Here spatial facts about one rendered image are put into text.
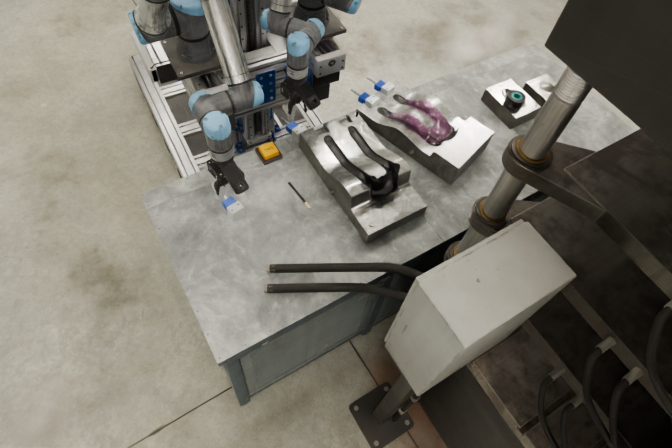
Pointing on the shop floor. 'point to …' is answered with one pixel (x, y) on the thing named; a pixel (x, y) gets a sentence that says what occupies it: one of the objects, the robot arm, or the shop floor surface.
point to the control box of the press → (460, 320)
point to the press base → (465, 413)
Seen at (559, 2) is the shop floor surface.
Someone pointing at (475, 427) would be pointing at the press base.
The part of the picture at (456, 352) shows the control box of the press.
